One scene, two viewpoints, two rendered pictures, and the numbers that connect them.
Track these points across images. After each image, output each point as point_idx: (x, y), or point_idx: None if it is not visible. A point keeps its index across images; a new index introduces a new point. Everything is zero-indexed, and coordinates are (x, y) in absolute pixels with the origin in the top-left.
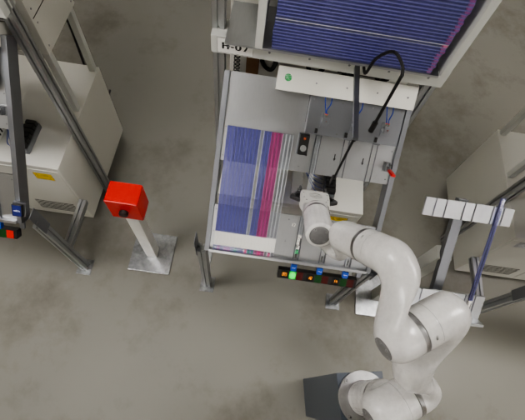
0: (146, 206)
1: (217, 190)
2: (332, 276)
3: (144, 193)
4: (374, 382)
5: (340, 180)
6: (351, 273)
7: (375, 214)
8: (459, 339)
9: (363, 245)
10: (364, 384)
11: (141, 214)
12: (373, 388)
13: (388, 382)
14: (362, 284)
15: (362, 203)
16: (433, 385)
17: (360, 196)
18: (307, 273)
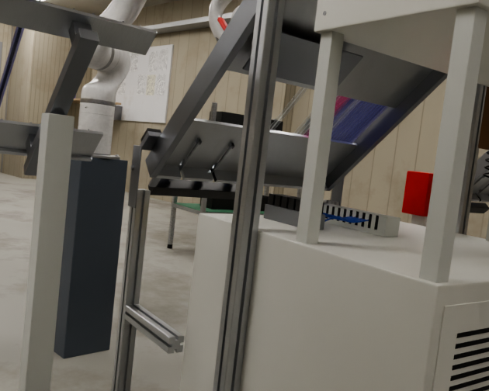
0: (415, 207)
1: (369, 140)
2: (185, 181)
3: (424, 188)
4: (115, 89)
5: (282, 226)
6: (136, 311)
7: (193, 119)
8: None
9: None
10: (113, 113)
11: (404, 195)
12: (119, 77)
13: (119, 52)
14: (126, 239)
15: (213, 216)
16: (101, 14)
17: (227, 219)
18: (213, 182)
